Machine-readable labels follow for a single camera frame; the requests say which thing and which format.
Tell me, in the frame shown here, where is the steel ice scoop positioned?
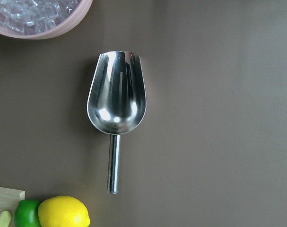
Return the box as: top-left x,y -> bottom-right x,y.
87,51 -> 147,194

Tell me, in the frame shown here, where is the yellow lemon near lime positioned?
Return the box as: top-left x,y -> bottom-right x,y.
38,196 -> 91,227

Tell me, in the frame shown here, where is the pink bowl of ice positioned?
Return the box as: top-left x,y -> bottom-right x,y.
0,0 -> 92,40

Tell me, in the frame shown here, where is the green lime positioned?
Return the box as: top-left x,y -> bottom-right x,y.
14,200 -> 41,227

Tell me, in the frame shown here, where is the bamboo cutting board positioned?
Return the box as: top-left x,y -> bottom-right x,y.
0,187 -> 25,227

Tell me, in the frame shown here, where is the yellow-green plastic knife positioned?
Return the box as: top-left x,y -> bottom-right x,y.
0,210 -> 12,227

